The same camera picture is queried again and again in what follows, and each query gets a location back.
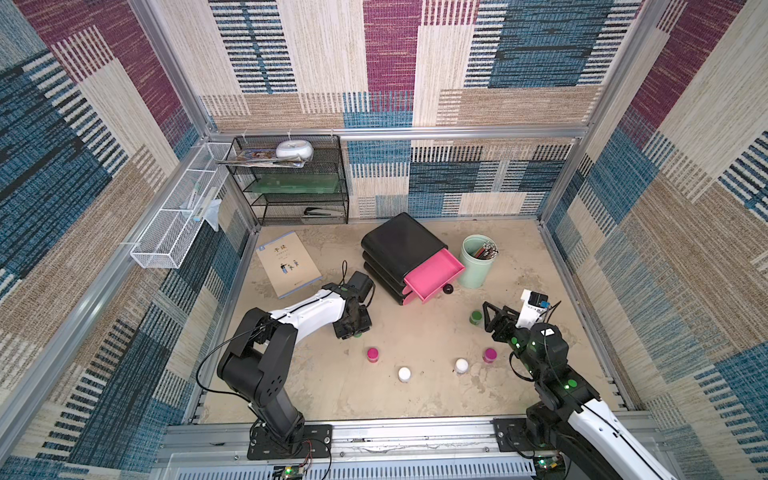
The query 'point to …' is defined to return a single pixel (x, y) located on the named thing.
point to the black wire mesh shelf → (299, 209)
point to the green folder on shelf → (295, 183)
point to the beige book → (288, 264)
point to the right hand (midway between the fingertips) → (494, 303)
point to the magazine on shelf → (265, 158)
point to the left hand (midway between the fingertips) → (362, 327)
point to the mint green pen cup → (478, 272)
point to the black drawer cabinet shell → (394, 250)
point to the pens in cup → (488, 250)
